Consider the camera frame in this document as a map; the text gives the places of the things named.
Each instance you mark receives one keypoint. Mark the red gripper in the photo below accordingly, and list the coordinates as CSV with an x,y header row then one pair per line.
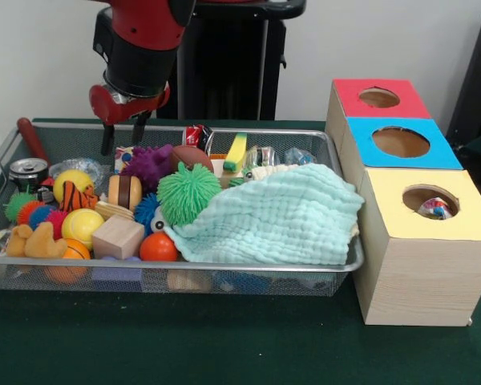
x,y
106,106

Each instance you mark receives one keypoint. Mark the light blue waffle cloth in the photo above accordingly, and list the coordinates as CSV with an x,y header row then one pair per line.
x,y
284,218

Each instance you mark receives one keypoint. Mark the colourful patterned cloth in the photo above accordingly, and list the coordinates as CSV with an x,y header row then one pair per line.
x,y
123,160
435,208

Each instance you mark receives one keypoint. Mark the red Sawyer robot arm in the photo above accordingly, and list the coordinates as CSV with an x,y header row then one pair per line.
x,y
140,48

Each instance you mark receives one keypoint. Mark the shallow metal mesh bin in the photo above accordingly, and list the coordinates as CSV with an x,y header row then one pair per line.
x,y
164,280

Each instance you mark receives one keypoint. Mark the wooden box with three holes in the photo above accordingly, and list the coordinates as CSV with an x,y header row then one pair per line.
x,y
425,280

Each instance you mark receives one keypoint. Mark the purple rubber toy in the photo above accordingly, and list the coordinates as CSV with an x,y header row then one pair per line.
x,y
150,164

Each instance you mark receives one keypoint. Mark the wooden toy burger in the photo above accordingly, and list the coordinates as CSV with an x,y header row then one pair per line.
x,y
124,193

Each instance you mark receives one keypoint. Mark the large green spiky ball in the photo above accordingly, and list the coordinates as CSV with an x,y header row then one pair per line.
x,y
186,192

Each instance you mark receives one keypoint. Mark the wooden cube block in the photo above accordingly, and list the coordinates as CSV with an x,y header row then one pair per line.
x,y
116,236

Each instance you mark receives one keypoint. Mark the yellow ball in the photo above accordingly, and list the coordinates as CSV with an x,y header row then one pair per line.
x,y
82,228

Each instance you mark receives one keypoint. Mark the yellow toy banana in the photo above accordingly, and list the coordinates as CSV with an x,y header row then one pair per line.
x,y
235,152

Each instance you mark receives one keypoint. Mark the red orange rubber ball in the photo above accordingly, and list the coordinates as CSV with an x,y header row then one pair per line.
x,y
159,247

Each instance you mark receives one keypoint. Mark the orange plush toy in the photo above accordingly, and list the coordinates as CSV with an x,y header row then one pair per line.
x,y
38,242

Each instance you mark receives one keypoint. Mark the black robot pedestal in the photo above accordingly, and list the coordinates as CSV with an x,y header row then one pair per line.
x,y
240,60

